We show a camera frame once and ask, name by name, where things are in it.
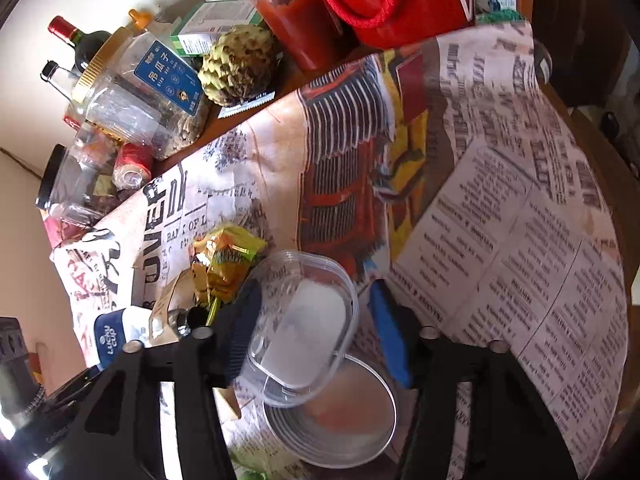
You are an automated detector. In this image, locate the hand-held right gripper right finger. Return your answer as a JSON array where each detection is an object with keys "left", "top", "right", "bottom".
[{"left": 369, "top": 280, "right": 581, "bottom": 480}]

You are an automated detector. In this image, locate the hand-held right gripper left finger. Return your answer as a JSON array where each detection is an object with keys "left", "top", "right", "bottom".
[{"left": 60, "top": 277, "right": 263, "bottom": 480}]

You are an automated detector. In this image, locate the clear plastic container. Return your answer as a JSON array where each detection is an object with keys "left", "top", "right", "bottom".
[{"left": 232, "top": 249, "right": 361, "bottom": 408}]

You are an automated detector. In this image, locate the yellow snack wrapper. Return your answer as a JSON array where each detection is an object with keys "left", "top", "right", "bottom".
[{"left": 190, "top": 225, "right": 268, "bottom": 311}]

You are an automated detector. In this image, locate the white cup blue label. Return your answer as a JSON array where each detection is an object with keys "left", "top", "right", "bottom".
[{"left": 92, "top": 307, "right": 156, "bottom": 366}]

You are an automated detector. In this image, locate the metal bowl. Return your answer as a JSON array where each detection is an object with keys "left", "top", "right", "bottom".
[{"left": 262, "top": 352, "right": 398, "bottom": 470}]

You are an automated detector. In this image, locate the printed tablecloth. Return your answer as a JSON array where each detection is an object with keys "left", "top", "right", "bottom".
[{"left": 50, "top": 20, "right": 628, "bottom": 480}]

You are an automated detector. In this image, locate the small red can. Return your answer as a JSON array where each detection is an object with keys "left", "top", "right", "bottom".
[{"left": 112, "top": 142, "right": 155, "bottom": 191}]

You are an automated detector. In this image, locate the clear jar black lid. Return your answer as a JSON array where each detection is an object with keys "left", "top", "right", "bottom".
[{"left": 35, "top": 144, "right": 121, "bottom": 226}]

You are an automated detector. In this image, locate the clear plastic jar gold lid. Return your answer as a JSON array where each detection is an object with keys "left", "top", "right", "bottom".
[{"left": 70, "top": 27, "right": 211, "bottom": 161}]

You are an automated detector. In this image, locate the custard apple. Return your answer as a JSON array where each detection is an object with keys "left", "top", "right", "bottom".
[{"left": 197, "top": 24, "right": 278, "bottom": 108}]

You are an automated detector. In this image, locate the green carton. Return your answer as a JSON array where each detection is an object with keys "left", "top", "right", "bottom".
[{"left": 170, "top": 0, "right": 266, "bottom": 56}]

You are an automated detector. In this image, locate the red sauce bottle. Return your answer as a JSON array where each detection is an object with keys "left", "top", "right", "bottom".
[{"left": 240, "top": 0, "right": 346, "bottom": 71}]

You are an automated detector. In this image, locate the wine bottle red cap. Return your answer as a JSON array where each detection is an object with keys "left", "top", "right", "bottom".
[{"left": 48, "top": 15, "right": 113, "bottom": 78}]

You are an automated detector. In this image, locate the red jug with handle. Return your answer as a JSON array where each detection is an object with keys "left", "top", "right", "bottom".
[{"left": 307, "top": 0, "right": 476, "bottom": 48}]

